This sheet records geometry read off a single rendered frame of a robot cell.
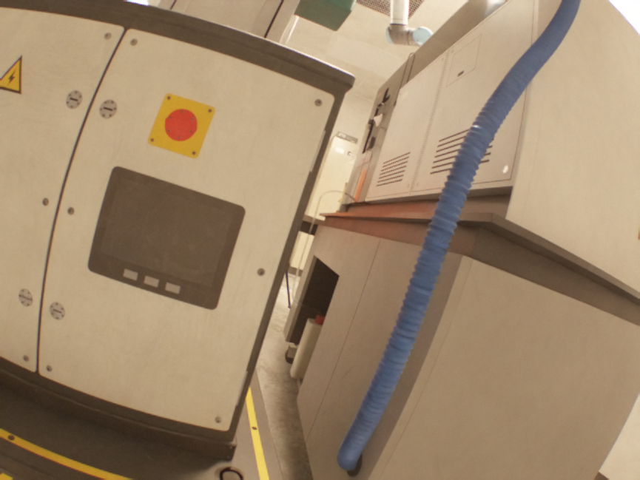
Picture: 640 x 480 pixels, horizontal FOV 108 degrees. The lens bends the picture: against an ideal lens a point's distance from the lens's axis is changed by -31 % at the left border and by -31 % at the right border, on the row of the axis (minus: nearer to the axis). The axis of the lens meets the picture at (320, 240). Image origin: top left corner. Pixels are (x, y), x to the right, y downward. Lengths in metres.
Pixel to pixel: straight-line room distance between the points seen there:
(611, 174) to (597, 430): 0.60
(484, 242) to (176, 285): 0.40
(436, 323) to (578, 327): 0.32
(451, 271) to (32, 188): 0.54
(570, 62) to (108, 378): 0.89
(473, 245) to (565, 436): 0.52
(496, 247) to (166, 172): 0.44
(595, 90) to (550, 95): 0.16
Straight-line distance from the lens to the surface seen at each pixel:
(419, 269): 0.42
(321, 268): 1.50
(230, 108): 0.38
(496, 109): 0.48
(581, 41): 0.81
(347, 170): 4.61
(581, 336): 0.71
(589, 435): 0.94
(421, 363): 0.48
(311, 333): 1.47
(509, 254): 0.53
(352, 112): 5.20
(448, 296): 0.47
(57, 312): 0.44
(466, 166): 0.44
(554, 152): 0.62
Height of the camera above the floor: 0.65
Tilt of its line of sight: 1 degrees down
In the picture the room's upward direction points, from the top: 18 degrees clockwise
